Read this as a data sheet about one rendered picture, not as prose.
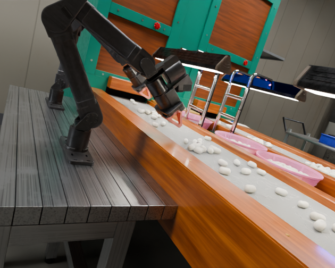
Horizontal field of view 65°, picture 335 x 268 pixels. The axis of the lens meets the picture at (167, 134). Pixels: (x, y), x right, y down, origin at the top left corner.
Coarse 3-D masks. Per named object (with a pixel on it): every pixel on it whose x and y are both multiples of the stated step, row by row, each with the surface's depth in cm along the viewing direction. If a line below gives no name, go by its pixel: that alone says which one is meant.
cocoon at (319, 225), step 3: (315, 222) 57; (318, 222) 57; (321, 222) 57; (324, 222) 58; (315, 225) 57; (318, 225) 57; (321, 225) 56; (324, 225) 57; (315, 228) 57; (318, 228) 56; (321, 228) 56; (324, 228) 57
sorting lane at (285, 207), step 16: (112, 96) 165; (144, 112) 142; (160, 128) 113; (176, 128) 125; (208, 144) 111; (208, 160) 87; (224, 160) 93; (240, 160) 100; (224, 176) 75; (240, 176) 80; (256, 176) 85; (272, 176) 91; (256, 192) 70; (272, 192) 74; (288, 192) 78; (272, 208) 62; (288, 208) 65; (304, 208) 69; (320, 208) 73; (304, 224) 58; (320, 240) 53
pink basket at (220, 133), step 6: (216, 132) 135; (222, 132) 140; (228, 132) 142; (228, 138) 142; (246, 138) 141; (234, 144) 119; (240, 144) 117; (246, 144) 140; (252, 144) 139; (258, 144) 136; (246, 150) 118; (252, 150) 118; (264, 150) 121
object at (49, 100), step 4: (52, 92) 124; (56, 92) 124; (60, 92) 125; (52, 96) 124; (56, 96) 125; (60, 96) 126; (48, 100) 125; (52, 100) 125; (56, 100) 125; (60, 100) 127; (48, 104) 121; (52, 104) 123; (56, 104) 126; (60, 104) 127; (52, 108) 119; (56, 108) 120; (60, 108) 121; (64, 108) 122
